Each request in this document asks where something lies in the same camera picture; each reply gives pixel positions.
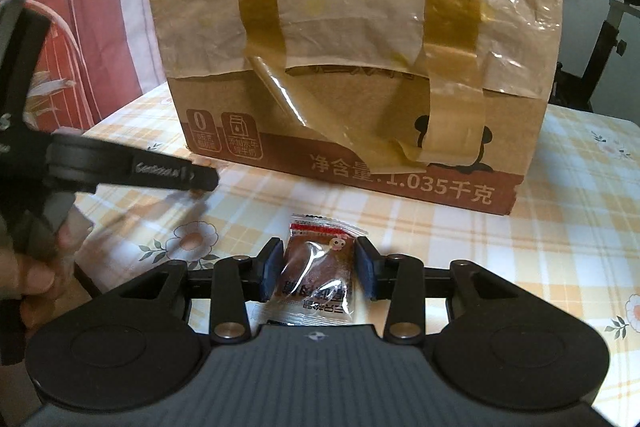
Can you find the black exercise bike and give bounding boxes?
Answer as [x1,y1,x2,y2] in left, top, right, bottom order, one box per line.
[549,0,639,113]

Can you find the cardboard box with paper liner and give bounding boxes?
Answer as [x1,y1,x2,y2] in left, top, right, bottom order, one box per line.
[150,0,563,215]

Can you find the brown candy clear packet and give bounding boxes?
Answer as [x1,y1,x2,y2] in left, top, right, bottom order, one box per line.
[260,215,367,326]

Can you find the person's left hand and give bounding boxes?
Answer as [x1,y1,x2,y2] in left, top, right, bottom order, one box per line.
[1,207,93,339]

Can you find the checkered tablecloth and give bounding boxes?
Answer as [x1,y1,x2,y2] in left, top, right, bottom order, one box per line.
[78,106,639,426]

